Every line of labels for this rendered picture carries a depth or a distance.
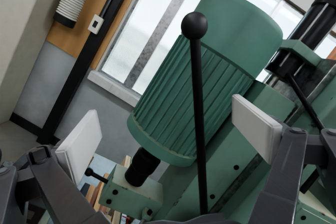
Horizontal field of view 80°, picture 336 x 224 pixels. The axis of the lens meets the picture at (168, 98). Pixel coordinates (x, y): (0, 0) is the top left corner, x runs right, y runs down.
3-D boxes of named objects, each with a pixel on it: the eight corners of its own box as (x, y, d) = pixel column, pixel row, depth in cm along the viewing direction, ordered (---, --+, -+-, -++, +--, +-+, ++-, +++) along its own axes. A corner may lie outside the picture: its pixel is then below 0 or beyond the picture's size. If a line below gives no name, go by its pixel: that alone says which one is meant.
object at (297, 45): (254, 64, 46) (305, -4, 43) (279, 82, 48) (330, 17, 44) (274, 71, 39) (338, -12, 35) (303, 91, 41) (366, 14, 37)
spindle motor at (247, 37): (130, 107, 53) (197, -4, 46) (185, 138, 56) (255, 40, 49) (119, 142, 36) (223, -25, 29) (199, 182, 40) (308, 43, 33)
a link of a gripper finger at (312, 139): (300, 149, 11) (351, 143, 11) (256, 115, 16) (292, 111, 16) (297, 172, 12) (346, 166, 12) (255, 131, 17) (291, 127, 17)
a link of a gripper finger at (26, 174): (50, 203, 11) (-4, 209, 11) (81, 152, 16) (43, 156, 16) (43, 181, 11) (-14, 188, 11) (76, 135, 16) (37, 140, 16)
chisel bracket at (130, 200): (101, 186, 53) (116, 162, 51) (147, 206, 56) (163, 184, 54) (93, 209, 46) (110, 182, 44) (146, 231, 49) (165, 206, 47)
